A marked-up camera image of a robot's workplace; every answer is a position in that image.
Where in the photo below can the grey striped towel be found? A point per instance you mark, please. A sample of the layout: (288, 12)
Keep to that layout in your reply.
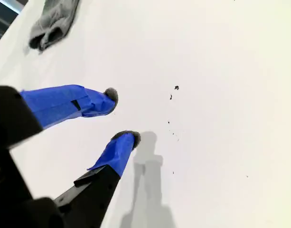
(55, 21)

